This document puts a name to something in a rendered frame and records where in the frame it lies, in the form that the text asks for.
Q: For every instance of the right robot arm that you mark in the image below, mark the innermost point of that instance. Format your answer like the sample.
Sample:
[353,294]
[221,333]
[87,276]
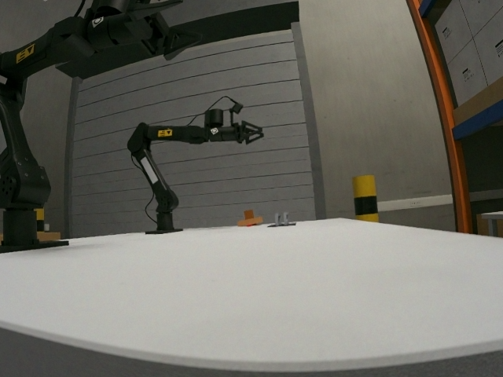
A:
[26,186]

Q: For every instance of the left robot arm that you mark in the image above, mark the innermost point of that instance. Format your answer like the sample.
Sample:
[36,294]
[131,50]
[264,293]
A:
[140,149]

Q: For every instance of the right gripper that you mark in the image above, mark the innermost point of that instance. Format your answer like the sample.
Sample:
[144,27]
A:
[133,28]

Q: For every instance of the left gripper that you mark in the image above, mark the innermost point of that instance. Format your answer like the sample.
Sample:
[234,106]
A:
[229,135]

